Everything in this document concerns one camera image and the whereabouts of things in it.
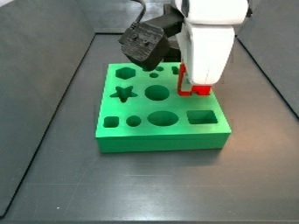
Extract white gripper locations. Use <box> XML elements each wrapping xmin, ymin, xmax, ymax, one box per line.
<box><xmin>174</xmin><ymin>0</ymin><xmax>248</xmax><ymax>85</ymax></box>

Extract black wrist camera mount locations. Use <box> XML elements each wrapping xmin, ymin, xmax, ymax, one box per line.
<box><xmin>119</xmin><ymin>3</ymin><xmax>183</xmax><ymax>71</ymax></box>

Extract red double-square peg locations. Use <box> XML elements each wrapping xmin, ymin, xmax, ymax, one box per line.
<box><xmin>176</xmin><ymin>63</ymin><xmax>211</xmax><ymax>96</ymax></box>

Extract black cable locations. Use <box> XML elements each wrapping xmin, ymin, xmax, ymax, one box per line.
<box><xmin>130</xmin><ymin>0</ymin><xmax>147</xmax><ymax>30</ymax></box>

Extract green shape-sorter block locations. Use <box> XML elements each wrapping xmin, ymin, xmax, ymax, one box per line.
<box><xmin>96</xmin><ymin>62</ymin><xmax>231</xmax><ymax>153</ymax></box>

